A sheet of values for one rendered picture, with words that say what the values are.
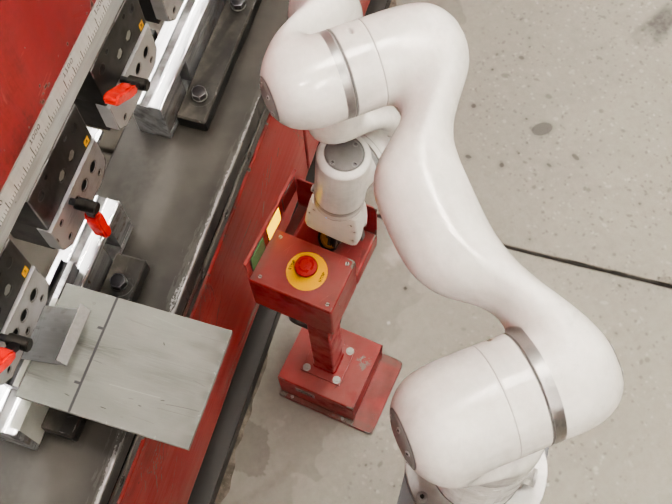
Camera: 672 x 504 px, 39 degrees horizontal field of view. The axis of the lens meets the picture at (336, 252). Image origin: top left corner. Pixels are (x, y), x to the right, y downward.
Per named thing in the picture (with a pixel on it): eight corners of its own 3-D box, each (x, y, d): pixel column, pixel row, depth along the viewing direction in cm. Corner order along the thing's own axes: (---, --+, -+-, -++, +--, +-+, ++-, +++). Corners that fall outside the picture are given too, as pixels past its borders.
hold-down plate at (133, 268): (78, 442, 145) (72, 438, 143) (45, 432, 146) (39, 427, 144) (151, 267, 157) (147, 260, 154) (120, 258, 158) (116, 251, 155)
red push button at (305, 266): (312, 286, 165) (311, 279, 162) (291, 278, 166) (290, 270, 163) (322, 267, 167) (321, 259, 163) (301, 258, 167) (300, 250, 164)
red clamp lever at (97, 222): (111, 241, 137) (92, 211, 128) (84, 234, 138) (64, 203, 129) (115, 230, 138) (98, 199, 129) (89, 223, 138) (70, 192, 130)
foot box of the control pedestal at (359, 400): (371, 435, 232) (371, 424, 222) (278, 395, 237) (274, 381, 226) (403, 363, 240) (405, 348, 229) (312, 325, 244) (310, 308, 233)
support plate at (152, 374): (189, 451, 133) (188, 449, 132) (17, 397, 137) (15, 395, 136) (233, 332, 140) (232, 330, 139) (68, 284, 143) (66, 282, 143)
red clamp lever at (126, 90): (120, 96, 127) (151, 78, 136) (92, 89, 128) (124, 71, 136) (119, 109, 128) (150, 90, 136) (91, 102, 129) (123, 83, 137)
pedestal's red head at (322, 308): (333, 336, 174) (329, 300, 157) (254, 302, 177) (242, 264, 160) (377, 243, 181) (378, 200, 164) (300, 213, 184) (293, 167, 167)
